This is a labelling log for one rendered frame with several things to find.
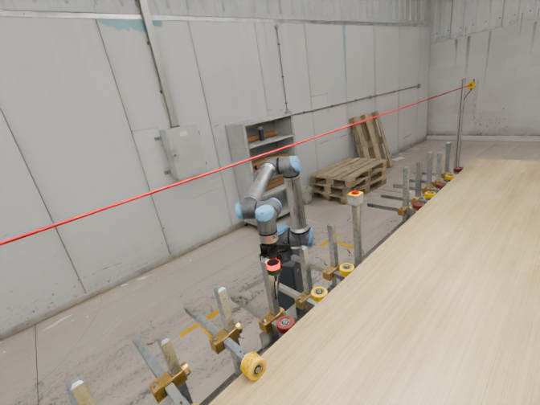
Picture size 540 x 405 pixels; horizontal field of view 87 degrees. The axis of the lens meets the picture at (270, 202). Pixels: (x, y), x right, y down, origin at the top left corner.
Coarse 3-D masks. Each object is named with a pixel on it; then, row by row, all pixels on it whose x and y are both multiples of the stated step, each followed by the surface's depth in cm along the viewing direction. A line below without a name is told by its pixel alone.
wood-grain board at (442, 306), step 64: (448, 192) 230; (512, 192) 213; (384, 256) 162; (448, 256) 153; (512, 256) 145; (320, 320) 125; (384, 320) 120; (448, 320) 115; (512, 320) 110; (256, 384) 102; (320, 384) 98; (384, 384) 95; (448, 384) 92; (512, 384) 89
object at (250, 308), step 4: (232, 296) 156; (236, 296) 155; (232, 300) 156; (248, 304) 148; (244, 308) 148; (248, 308) 145; (252, 308) 144; (256, 308) 144; (248, 312) 146; (252, 312) 143; (256, 312) 141; (260, 312) 141; (256, 316) 141; (260, 316) 138; (272, 324) 132; (272, 328) 134; (276, 328) 131
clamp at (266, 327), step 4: (280, 308) 140; (280, 312) 137; (284, 312) 139; (264, 316) 136; (268, 316) 136; (272, 316) 136; (276, 316) 135; (280, 316) 137; (260, 320) 134; (268, 320) 134; (272, 320) 134; (276, 320) 136; (260, 324) 133; (264, 324) 132; (268, 324) 132; (260, 328) 135; (264, 328) 132; (268, 328) 133; (264, 332) 133; (268, 332) 133
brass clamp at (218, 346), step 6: (222, 330) 118; (234, 330) 118; (240, 330) 119; (216, 336) 116; (222, 336) 116; (228, 336) 116; (234, 336) 118; (210, 342) 115; (216, 342) 113; (222, 342) 114; (216, 348) 112; (222, 348) 115
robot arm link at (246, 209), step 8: (272, 160) 191; (264, 168) 184; (272, 168) 187; (264, 176) 175; (272, 176) 190; (256, 184) 165; (264, 184) 169; (248, 192) 159; (256, 192) 158; (248, 200) 149; (256, 200) 153; (240, 208) 145; (248, 208) 144; (240, 216) 147; (248, 216) 146
